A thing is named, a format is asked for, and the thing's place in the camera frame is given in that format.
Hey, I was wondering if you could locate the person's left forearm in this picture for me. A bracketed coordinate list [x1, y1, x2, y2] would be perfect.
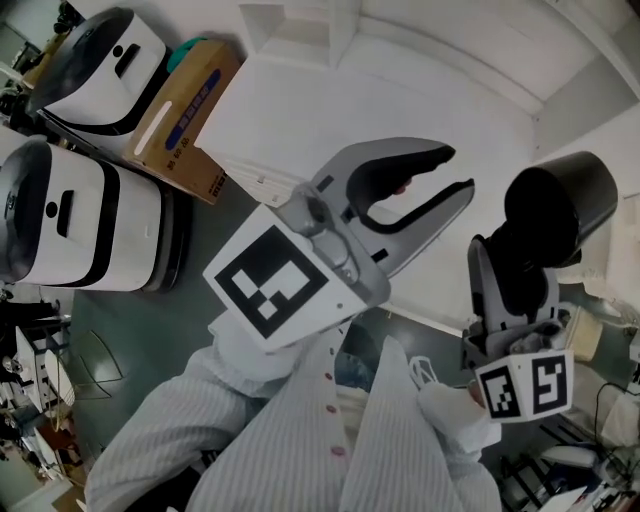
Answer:
[84, 314, 306, 512]

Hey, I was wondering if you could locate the teal green cloth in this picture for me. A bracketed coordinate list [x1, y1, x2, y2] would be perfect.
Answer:
[165, 34, 215, 74]

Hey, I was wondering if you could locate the brown cardboard box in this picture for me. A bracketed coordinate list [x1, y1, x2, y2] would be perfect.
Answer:
[121, 39, 247, 207]

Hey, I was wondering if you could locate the white cabinet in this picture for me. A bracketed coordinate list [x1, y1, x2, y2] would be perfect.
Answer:
[193, 0, 640, 337]

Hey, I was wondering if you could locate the thin wire rack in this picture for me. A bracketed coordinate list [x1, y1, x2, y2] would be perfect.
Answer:
[73, 328, 125, 402]

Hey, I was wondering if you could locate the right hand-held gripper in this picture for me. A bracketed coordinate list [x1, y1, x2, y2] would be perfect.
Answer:
[461, 234, 576, 424]

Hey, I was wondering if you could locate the striped white shirt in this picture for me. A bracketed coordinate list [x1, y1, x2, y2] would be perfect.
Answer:
[187, 319, 401, 512]

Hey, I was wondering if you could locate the white drawer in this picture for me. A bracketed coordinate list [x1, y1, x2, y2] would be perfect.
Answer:
[332, 8, 602, 118]

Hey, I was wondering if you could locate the person's right forearm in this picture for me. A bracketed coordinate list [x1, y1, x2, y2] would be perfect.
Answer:
[344, 334, 503, 512]

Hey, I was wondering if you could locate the black cable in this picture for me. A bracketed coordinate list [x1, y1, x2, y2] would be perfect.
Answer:
[593, 381, 640, 454]

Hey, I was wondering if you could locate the white cord loop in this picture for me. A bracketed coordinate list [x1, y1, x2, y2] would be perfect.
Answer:
[408, 355, 445, 390]

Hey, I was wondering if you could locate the beige pad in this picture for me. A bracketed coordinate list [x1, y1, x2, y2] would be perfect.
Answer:
[566, 306, 605, 363]

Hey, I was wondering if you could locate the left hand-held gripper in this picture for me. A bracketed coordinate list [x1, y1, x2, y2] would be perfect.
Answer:
[202, 178, 392, 355]

